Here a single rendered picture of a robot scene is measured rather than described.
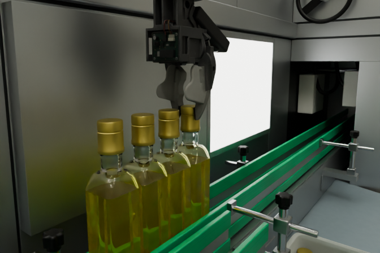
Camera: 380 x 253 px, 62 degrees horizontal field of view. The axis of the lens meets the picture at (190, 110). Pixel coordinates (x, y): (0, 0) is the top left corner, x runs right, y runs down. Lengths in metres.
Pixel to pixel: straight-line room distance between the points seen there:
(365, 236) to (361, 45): 0.69
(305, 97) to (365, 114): 0.29
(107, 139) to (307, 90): 1.23
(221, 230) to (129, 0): 0.45
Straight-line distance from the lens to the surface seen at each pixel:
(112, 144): 0.43
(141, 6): 0.66
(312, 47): 1.41
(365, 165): 1.42
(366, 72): 1.37
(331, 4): 1.41
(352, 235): 1.07
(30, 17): 0.51
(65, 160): 0.55
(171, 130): 0.50
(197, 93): 0.52
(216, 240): 0.61
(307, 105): 1.55
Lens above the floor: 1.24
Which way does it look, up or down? 9 degrees down
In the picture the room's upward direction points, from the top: straight up
